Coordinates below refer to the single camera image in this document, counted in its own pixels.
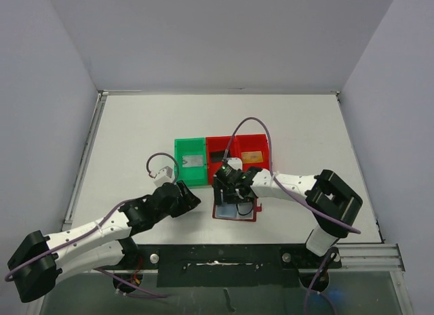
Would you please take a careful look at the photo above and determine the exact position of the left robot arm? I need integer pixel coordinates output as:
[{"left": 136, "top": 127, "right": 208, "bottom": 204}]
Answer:
[{"left": 5, "top": 181, "right": 201, "bottom": 303}]

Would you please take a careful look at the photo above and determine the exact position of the red bin with black card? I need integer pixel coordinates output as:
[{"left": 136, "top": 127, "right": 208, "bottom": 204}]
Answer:
[{"left": 205, "top": 136, "right": 231, "bottom": 185}]

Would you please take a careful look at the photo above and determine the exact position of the aluminium front rail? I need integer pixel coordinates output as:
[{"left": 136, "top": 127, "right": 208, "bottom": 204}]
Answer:
[{"left": 333, "top": 243, "right": 406, "bottom": 272}]

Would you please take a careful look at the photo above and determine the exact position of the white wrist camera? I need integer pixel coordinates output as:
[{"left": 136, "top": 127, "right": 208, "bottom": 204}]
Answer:
[
  {"left": 226, "top": 157, "right": 243, "bottom": 170},
  {"left": 149, "top": 166, "right": 174, "bottom": 187}
]

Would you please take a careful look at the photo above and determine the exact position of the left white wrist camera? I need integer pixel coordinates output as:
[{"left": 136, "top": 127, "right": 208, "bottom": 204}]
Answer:
[{"left": 149, "top": 166, "right": 174, "bottom": 187}]

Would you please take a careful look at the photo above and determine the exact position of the green plastic bin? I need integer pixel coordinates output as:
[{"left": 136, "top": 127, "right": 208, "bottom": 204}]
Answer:
[{"left": 174, "top": 137, "right": 208, "bottom": 187}]

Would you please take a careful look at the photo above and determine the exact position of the silver credit card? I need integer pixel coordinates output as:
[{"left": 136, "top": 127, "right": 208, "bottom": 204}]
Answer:
[{"left": 182, "top": 154, "right": 206, "bottom": 168}]

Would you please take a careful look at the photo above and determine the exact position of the black credit card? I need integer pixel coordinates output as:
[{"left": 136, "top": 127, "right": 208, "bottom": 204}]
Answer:
[{"left": 210, "top": 150, "right": 224, "bottom": 163}]

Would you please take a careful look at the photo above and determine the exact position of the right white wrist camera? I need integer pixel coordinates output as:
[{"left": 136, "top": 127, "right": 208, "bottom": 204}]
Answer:
[{"left": 226, "top": 157, "right": 243, "bottom": 170}]

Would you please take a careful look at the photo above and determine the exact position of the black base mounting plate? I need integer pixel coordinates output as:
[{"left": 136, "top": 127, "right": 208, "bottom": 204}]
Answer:
[{"left": 98, "top": 243, "right": 342, "bottom": 289}]

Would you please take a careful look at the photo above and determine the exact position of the gold credit card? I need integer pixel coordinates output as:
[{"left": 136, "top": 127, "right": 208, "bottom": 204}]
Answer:
[{"left": 241, "top": 150, "right": 264, "bottom": 164}]

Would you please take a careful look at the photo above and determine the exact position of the red leather card holder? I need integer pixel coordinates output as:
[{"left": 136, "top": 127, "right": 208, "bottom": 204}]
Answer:
[{"left": 212, "top": 199, "right": 262, "bottom": 222}]

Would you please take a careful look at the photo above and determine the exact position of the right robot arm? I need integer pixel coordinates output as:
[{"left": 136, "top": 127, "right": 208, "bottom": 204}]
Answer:
[{"left": 212, "top": 163, "right": 363, "bottom": 267}]

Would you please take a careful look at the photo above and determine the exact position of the red bin with gold card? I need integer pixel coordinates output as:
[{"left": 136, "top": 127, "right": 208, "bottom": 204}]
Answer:
[{"left": 235, "top": 133, "right": 270, "bottom": 171}]

